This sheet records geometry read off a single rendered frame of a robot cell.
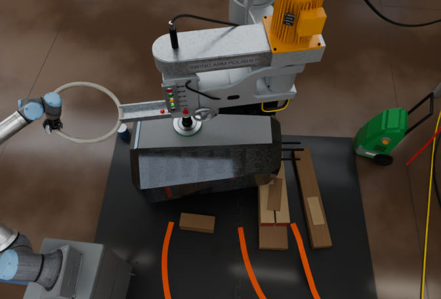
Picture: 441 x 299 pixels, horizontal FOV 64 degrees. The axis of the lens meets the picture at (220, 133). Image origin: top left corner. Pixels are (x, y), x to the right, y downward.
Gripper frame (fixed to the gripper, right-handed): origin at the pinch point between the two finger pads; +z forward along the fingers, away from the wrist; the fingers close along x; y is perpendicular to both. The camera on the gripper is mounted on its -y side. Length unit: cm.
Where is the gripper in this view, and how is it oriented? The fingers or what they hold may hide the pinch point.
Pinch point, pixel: (51, 128)
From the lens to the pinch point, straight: 251.4
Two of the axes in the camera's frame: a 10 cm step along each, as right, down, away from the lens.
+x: 7.2, -3.7, 5.9
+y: 5.8, 7.8, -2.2
